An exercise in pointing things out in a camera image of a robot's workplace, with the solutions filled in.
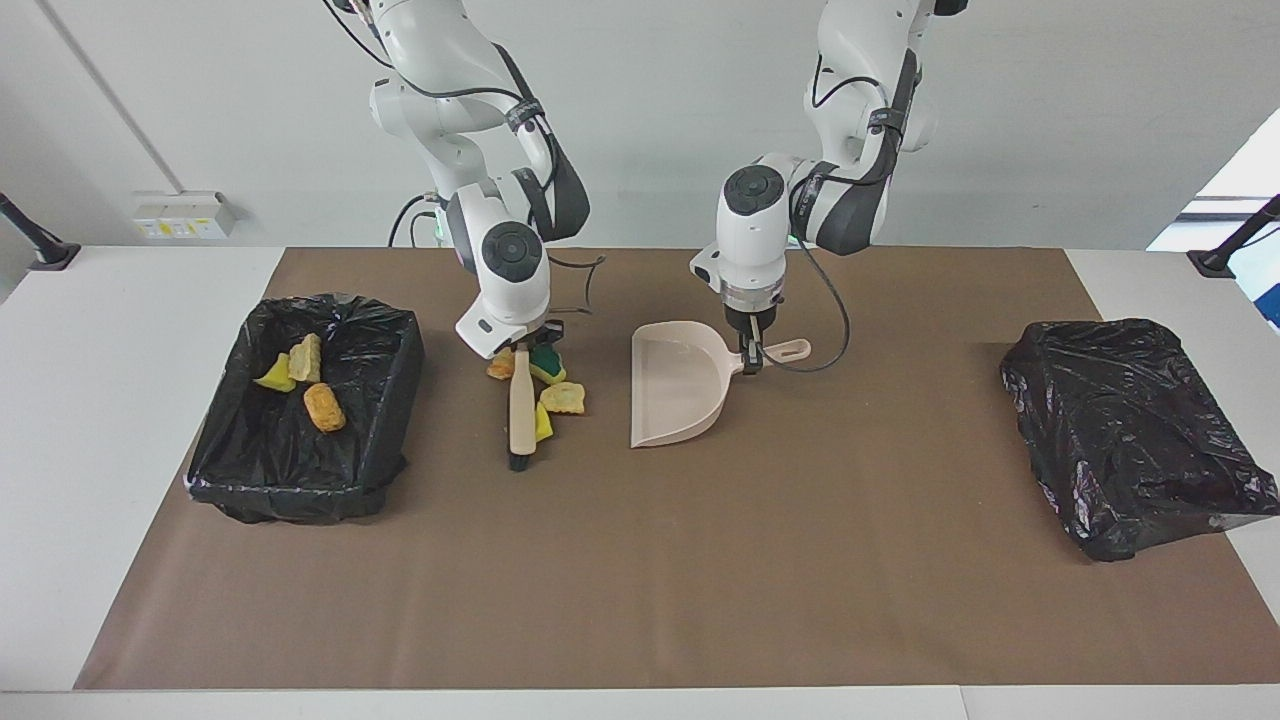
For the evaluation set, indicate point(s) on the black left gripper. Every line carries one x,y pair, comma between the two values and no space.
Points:
752,322

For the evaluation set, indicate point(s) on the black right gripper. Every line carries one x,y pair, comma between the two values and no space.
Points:
548,334

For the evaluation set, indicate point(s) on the orange croissant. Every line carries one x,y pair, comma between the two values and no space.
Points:
500,366

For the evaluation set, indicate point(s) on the green and yellow sponge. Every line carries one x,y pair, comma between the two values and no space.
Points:
548,364

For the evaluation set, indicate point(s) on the pink hand brush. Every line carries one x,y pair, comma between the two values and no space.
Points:
521,410

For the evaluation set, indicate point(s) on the tan flaky pastry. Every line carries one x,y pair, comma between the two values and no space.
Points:
563,398

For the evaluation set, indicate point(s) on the large yellow sponge piece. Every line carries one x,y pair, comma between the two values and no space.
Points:
544,424

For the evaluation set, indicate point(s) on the pink plastic dustpan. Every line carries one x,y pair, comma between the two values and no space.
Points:
670,390

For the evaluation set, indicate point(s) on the brown bread roll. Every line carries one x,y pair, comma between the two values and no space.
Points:
324,408

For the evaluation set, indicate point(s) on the pale ridged pastry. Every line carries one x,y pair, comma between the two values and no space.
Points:
306,358

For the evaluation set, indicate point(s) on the small yellow sponge piece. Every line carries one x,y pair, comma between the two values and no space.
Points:
275,377

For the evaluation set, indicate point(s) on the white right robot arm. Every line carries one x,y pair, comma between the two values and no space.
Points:
510,260

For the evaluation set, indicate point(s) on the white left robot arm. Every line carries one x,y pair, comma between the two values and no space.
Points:
750,230

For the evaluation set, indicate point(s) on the open bin with black liner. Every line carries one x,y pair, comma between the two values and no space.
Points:
290,470

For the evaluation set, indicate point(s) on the crumpled black bag covered bin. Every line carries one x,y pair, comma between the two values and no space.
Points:
1120,430

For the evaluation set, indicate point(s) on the brown paper table mat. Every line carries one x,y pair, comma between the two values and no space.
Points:
700,550

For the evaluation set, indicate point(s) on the white wall socket box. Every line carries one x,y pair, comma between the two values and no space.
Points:
185,215

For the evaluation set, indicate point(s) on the black clamp mount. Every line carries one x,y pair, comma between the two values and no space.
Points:
50,255
1215,262

